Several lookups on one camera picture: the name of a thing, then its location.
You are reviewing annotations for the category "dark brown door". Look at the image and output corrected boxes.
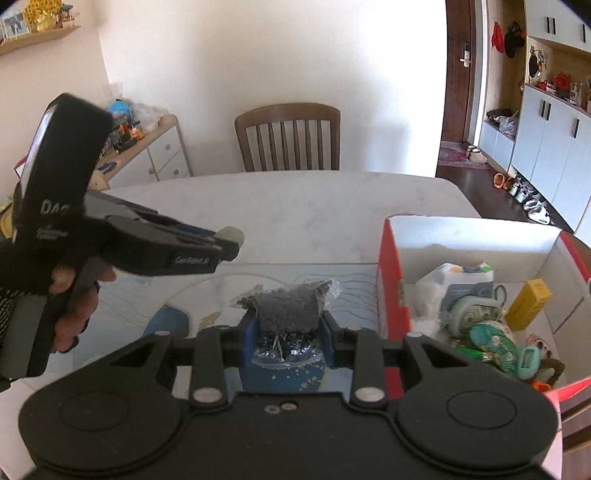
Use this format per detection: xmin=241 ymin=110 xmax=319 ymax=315
xmin=436 ymin=0 xmax=490 ymax=178

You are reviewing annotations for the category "teal small toy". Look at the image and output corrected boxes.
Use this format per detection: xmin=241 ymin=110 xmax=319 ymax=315
xmin=516 ymin=346 xmax=537 ymax=380

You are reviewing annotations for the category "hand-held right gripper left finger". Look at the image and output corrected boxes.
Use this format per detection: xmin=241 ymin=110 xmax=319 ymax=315
xmin=108 ymin=314 xmax=259 ymax=409

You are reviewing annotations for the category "green cartoon plush pouch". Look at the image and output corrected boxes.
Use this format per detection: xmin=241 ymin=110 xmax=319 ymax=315
xmin=468 ymin=320 xmax=520 ymax=374

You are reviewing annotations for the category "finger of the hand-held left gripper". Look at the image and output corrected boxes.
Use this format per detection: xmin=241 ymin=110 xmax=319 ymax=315
xmin=108 ymin=216 xmax=242 ymax=278
xmin=84 ymin=189 xmax=219 ymax=241

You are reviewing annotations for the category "wooden wall shelf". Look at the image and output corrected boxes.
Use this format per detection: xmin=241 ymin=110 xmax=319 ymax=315
xmin=0 ymin=24 xmax=81 ymax=56

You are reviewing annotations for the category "row of shoes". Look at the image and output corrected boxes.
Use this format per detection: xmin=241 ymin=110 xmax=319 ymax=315
xmin=508 ymin=178 xmax=552 ymax=227

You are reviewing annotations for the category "wooden bead bracelet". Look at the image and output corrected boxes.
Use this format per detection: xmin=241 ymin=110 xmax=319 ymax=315
xmin=536 ymin=355 xmax=566 ymax=384

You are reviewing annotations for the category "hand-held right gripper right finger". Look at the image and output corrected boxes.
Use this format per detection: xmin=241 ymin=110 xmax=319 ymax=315
xmin=322 ymin=312 xmax=472 ymax=409

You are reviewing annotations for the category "patterned red rug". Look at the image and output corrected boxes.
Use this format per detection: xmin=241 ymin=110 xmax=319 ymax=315
xmin=436 ymin=141 xmax=492 ymax=171

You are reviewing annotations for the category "slatted wooden chair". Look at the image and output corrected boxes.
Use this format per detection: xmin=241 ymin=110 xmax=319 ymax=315
xmin=234 ymin=103 xmax=341 ymax=172

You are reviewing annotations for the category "yellow flower ornament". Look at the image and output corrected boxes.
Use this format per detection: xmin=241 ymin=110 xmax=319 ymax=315
xmin=23 ymin=0 xmax=65 ymax=33

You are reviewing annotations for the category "white wooden sideboard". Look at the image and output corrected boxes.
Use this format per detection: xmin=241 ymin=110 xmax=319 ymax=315
xmin=95 ymin=114 xmax=194 ymax=191

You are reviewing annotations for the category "blue round placemat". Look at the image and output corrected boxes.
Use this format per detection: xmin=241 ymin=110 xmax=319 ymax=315
xmin=143 ymin=305 xmax=333 ymax=393

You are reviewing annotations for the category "red shoe box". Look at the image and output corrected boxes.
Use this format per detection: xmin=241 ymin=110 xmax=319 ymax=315
xmin=376 ymin=213 xmax=591 ymax=480

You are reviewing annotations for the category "clear bag of black beads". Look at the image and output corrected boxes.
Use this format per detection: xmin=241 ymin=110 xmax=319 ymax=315
xmin=231 ymin=279 xmax=342 ymax=370

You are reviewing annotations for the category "crumpled clear plastic bag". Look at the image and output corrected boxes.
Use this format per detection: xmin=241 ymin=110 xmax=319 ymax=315
xmin=131 ymin=104 xmax=164 ymax=132

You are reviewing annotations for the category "yellow carton box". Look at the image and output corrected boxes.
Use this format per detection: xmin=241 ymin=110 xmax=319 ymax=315
xmin=505 ymin=278 xmax=552 ymax=332

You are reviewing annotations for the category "white wall cabinet unit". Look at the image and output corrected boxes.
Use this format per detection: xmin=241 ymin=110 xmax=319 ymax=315
xmin=478 ymin=0 xmax=591 ymax=234

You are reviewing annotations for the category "foil snack bag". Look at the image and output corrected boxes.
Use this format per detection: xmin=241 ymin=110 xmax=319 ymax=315
xmin=445 ymin=295 xmax=506 ymax=340

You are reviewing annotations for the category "black hanging bag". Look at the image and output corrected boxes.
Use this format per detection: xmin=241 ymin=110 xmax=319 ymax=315
xmin=503 ymin=21 xmax=527 ymax=58

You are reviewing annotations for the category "person's left hand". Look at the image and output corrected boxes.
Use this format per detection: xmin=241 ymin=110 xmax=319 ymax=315
xmin=48 ymin=265 xmax=117 ymax=354

